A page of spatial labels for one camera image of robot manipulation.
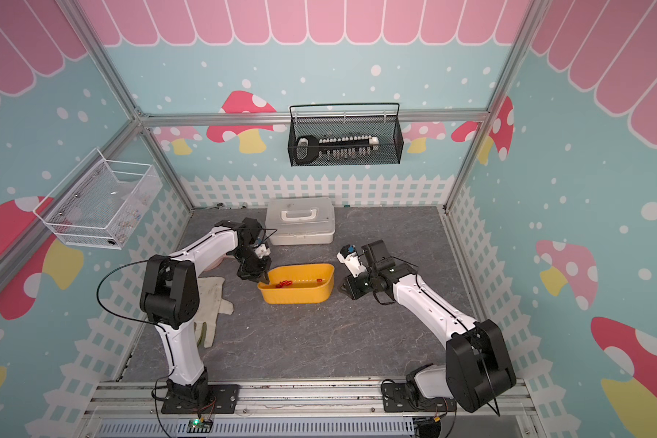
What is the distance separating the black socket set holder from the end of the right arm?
0.36 meters

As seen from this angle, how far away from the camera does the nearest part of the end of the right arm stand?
0.61 metres

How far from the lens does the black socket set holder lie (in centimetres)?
89
